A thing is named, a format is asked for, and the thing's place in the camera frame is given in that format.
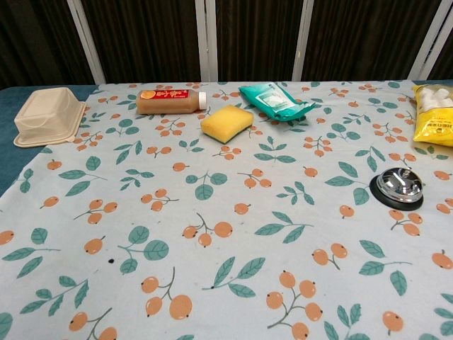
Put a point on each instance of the juice bottle with red label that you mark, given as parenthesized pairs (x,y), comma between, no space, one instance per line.
(166,101)

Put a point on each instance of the yellow sponge with green base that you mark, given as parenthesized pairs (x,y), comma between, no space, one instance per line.
(226,123)

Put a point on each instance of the white folding screen frame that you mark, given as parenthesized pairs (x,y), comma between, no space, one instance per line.
(207,39)

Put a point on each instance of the green wet wipes pack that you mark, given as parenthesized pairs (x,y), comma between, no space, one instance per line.
(274,101)

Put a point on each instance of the silver call bell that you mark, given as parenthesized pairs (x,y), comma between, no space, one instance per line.
(398,187)

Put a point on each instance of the beige lunch box container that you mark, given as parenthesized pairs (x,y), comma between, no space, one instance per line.
(47,117)

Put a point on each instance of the floral print tablecloth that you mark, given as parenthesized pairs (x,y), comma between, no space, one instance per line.
(226,219)

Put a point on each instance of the yellow bag of cotton balls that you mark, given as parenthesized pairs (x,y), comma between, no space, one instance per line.
(434,117)

